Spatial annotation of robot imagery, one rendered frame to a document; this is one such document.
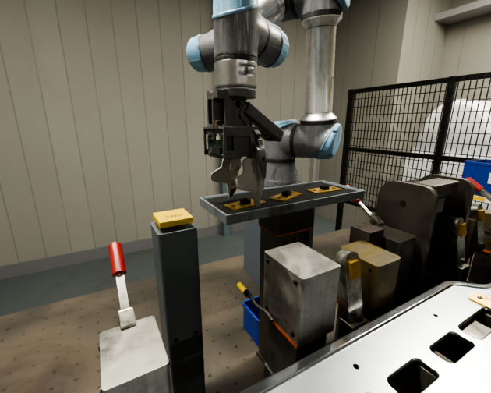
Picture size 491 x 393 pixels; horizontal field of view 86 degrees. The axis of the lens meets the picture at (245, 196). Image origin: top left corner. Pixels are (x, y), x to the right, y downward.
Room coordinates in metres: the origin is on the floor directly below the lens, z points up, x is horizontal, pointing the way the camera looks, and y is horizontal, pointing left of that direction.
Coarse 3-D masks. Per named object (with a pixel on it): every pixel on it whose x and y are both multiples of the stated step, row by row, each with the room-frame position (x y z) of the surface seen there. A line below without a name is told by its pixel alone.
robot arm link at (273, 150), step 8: (288, 120) 0.94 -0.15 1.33; (296, 120) 0.96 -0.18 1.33; (288, 128) 0.93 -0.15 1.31; (288, 136) 0.91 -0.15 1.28; (264, 144) 0.98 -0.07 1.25; (272, 144) 0.94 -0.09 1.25; (280, 144) 0.93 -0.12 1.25; (288, 144) 0.91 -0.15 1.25; (272, 152) 0.94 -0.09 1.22; (280, 152) 0.93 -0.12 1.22; (288, 152) 0.92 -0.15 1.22
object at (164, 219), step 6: (174, 210) 0.48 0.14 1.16; (180, 210) 0.48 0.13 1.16; (156, 216) 0.45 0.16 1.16; (162, 216) 0.45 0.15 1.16; (168, 216) 0.45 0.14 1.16; (174, 216) 0.45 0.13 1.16; (180, 216) 0.45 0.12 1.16; (186, 216) 0.45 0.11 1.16; (192, 216) 0.45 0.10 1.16; (156, 222) 0.44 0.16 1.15; (162, 222) 0.42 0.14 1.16; (168, 222) 0.42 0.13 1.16; (174, 222) 0.43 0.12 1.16; (180, 222) 0.43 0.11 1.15; (186, 222) 0.44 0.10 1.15; (192, 222) 0.45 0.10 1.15
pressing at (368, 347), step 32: (448, 288) 0.47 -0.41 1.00; (480, 288) 0.46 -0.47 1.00; (384, 320) 0.37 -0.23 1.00; (416, 320) 0.37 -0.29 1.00; (448, 320) 0.37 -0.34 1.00; (320, 352) 0.31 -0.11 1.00; (352, 352) 0.31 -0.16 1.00; (384, 352) 0.31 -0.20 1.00; (416, 352) 0.31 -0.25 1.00; (480, 352) 0.31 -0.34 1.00; (256, 384) 0.26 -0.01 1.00; (288, 384) 0.26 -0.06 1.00; (320, 384) 0.26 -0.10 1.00; (352, 384) 0.26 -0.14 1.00; (384, 384) 0.26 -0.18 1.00; (448, 384) 0.26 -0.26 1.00; (480, 384) 0.26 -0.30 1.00
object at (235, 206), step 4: (240, 200) 0.52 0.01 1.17; (244, 200) 0.51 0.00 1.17; (248, 200) 0.51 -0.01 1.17; (252, 200) 0.54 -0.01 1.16; (260, 200) 0.54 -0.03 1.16; (224, 204) 0.51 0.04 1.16; (228, 204) 0.51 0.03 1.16; (232, 204) 0.51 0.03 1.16; (236, 204) 0.51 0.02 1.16; (240, 204) 0.51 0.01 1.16; (244, 204) 0.51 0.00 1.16; (248, 204) 0.51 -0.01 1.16; (252, 204) 0.51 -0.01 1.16; (232, 208) 0.48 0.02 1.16; (236, 208) 0.48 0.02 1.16; (240, 208) 0.49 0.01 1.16
